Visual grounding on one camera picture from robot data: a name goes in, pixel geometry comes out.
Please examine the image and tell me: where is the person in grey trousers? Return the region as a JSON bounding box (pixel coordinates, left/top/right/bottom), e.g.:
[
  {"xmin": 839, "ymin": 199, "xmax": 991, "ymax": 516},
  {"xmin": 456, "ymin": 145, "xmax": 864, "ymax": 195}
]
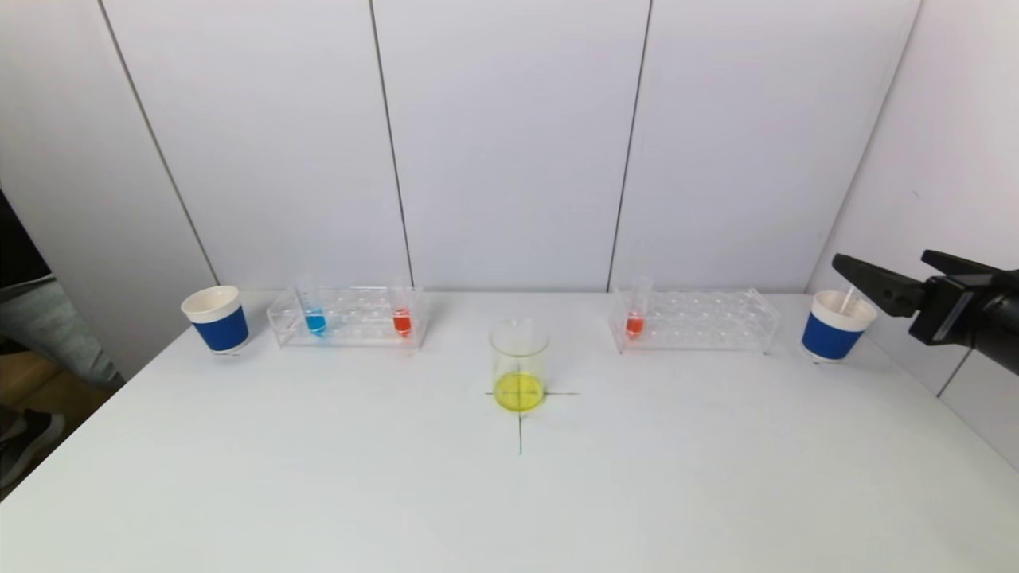
[{"xmin": 0, "ymin": 191, "xmax": 120, "ymax": 486}]

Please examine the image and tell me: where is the clear acrylic test tube rack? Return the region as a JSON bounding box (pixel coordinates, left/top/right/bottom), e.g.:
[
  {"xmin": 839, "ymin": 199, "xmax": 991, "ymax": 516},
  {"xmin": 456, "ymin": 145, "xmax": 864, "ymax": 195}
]
[
  {"xmin": 609, "ymin": 286, "xmax": 781, "ymax": 355},
  {"xmin": 267, "ymin": 286, "xmax": 425, "ymax": 349}
]

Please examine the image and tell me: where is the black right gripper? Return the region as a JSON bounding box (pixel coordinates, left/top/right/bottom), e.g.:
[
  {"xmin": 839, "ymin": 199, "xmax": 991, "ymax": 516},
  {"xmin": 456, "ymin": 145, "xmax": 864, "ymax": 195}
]
[{"xmin": 830, "ymin": 249, "xmax": 1019, "ymax": 376}]

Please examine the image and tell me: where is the blue white paper cup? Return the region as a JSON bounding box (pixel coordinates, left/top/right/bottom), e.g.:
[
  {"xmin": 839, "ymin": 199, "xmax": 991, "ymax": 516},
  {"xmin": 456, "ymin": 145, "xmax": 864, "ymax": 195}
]
[
  {"xmin": 182, "ymin": 286, "xmax": 251, "ymax": 355},
  {"xmin": 801, "ymin": 290, "xmax": 878, "ymax": 364}
]

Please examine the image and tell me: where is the test tube with red liquid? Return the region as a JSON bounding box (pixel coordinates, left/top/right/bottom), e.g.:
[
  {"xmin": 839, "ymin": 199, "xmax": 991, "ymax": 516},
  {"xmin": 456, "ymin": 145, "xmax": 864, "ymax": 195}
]
[
  {"xmin": 390, "ymin": 280, "xmax": 416, "ymax": 339},
  {"xmin": 625, "ymin": 275, "xmax": 655, "ymax": 341}
]

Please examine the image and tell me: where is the test tube with blue liquid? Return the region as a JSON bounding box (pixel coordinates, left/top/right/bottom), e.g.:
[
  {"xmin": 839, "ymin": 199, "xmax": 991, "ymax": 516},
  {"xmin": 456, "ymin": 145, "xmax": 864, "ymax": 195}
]
[{"xmin": 299, "ymin": 280, "xmax": 330, "ymax": 337}]

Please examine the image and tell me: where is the clear glass beaker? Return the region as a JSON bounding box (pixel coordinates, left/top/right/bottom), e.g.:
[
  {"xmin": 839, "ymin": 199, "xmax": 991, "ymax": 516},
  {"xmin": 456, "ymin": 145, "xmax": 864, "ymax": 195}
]
[{"xmin": 488, "ymin": 319, "xmax": 550, "ymax": 413}]

